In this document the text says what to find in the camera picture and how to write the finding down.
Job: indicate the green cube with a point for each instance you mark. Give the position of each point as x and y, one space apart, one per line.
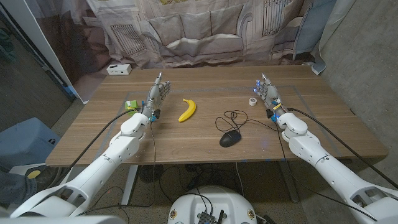
130 105

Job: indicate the white floor board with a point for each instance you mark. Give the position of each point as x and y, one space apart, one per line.
21 169

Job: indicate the black yellow foot pedal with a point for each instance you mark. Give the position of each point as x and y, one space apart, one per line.
33 174

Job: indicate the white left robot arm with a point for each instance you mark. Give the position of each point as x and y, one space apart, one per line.
102 168

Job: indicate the person leg in jeans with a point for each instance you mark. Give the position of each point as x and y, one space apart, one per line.
15 186

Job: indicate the black electronics box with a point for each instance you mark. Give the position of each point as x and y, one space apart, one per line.
205 218

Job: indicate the printed fabric backdrop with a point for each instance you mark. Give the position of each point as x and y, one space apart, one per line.
199 31

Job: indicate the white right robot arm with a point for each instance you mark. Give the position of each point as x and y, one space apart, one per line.
329 168

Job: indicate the blue plastic bin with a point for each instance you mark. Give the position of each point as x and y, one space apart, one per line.
25 143

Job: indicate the white table leg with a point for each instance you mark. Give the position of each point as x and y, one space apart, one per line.
129 186

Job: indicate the white power strip box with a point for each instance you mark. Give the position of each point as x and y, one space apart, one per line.
119 70

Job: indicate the grey table leg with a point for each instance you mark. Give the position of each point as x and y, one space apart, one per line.
289 183

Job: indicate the yellow banana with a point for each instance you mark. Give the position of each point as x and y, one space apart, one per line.
189 110

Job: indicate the round black fan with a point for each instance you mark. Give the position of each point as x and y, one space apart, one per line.
150 173

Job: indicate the white partition panel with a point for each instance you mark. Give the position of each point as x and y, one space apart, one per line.
46 46

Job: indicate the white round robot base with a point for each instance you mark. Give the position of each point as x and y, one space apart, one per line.
192 205

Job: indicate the white tape roll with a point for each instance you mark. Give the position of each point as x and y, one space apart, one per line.
252 102

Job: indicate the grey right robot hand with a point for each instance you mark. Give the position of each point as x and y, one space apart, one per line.
271 95

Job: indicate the black computer mouse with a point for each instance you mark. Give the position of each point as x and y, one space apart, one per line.
230 138

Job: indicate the white robot torso panel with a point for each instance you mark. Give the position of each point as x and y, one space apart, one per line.
62 220

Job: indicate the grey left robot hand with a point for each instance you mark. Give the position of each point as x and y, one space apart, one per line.
154 98

